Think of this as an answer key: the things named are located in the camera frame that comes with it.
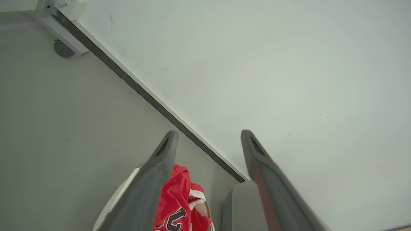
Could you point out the grey caster wheel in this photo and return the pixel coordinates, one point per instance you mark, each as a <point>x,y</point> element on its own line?
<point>63,49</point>

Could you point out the dark grey baseboard strip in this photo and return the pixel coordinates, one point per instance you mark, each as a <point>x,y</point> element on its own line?
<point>144,93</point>

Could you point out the red basketball jersey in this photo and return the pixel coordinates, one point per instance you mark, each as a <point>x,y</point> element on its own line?
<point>173,199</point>

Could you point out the white perforated laundry basket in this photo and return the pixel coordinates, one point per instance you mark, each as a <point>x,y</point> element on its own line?
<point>114,200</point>

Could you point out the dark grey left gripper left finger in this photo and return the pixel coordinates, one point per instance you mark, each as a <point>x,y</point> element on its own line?
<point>144,192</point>

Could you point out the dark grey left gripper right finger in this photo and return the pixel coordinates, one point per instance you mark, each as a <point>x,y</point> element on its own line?
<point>276,195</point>

